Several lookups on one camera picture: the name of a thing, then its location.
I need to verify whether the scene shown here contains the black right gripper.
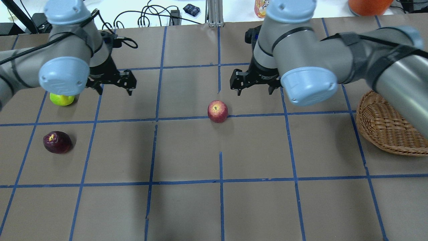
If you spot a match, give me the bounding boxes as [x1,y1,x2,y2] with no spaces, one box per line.
[229,59,282,96]

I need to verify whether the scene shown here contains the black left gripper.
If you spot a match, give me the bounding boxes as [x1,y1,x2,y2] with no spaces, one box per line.
[87,56,137,96]

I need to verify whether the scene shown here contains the red yellow apple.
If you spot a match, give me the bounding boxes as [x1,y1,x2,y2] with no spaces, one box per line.
[207,100,229,123]

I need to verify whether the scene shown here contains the dark red apple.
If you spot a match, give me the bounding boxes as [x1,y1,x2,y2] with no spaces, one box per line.
[42,131,73,154]

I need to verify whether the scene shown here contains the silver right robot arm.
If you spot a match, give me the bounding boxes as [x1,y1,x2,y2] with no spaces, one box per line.
[230,0,428,137]

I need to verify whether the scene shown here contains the woven wicker basket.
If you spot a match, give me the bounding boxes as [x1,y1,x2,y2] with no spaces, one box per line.
[356,90,428,157]

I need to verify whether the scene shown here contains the green apple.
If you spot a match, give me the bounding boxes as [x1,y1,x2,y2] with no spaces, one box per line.
[49,93,75,106]

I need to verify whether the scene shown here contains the yellow drink bottle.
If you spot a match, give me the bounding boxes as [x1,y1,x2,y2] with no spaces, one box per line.
[254,0,270,19]

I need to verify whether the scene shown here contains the black power adapter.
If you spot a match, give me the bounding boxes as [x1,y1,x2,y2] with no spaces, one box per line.
[168,9,181,26]

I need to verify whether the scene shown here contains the dark blue small pouch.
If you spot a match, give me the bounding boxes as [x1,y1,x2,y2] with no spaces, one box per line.
[183,4,201,17]

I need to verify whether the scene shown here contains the orange bucket with lid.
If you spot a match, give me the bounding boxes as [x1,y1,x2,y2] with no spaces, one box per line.
[347,0,393,16]

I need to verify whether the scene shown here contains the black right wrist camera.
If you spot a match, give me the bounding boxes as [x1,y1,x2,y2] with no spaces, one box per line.
[244,25,262,45]

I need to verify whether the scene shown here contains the aluminium frame post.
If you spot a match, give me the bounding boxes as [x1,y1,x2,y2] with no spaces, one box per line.
[205,0,224,27]

